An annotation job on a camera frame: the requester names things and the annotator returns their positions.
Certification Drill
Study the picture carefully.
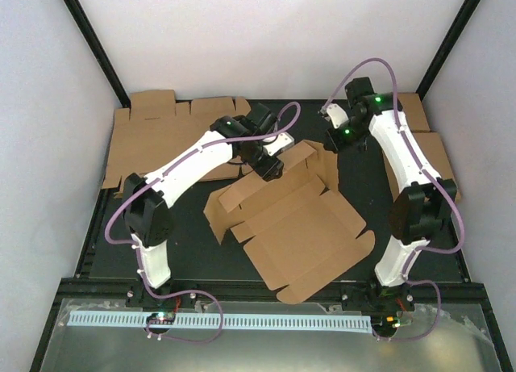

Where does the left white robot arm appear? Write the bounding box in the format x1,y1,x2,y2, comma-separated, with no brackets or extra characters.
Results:
122,104,294,307

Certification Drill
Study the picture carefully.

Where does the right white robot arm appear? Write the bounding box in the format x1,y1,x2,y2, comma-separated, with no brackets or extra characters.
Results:
321,77,457,310

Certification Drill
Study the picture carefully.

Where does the small folded cardboard box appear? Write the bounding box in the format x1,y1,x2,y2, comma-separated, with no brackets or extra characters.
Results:
398,93,431,132

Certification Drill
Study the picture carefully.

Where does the large folded cardboard box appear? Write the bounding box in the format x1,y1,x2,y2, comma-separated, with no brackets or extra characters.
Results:
382,132,456,201

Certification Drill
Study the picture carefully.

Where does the flat cardboard blank stack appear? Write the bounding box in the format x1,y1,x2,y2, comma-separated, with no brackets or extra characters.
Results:
102,90,251,197

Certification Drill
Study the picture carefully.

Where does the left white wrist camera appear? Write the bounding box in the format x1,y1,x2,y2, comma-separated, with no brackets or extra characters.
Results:
262,132,295,156

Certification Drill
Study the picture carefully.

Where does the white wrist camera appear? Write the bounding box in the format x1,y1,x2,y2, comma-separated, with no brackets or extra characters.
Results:
320,103,349,129
262,132,295,156

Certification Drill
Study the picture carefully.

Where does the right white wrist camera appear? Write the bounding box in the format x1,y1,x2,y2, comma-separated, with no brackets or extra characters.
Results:
320,103,349,129

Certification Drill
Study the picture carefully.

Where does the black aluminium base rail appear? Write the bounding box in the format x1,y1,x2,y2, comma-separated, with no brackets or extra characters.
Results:
53,278,488,312

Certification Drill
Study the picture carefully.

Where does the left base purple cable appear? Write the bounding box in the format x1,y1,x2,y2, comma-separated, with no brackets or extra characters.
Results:
144,289,225,343

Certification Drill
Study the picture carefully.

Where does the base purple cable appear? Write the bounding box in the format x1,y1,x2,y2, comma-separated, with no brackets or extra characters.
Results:
144,289,225,343
371,281,441,343

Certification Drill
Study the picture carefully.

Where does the left black frame post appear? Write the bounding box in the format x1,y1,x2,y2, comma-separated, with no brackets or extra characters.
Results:
62,0,131,108

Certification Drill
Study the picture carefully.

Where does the black frame post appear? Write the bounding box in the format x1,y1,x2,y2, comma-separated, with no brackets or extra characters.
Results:
62,0,131,108
416,0,482,101

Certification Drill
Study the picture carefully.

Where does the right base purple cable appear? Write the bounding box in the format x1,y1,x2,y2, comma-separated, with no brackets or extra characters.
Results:
371,281,441,343

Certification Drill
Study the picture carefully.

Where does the white slotted cable duct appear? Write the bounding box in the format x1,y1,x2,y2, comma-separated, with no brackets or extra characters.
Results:
67,311,372,334

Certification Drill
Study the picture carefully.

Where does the right black frame post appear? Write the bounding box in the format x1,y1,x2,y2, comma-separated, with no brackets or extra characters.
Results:
416,0,482,101

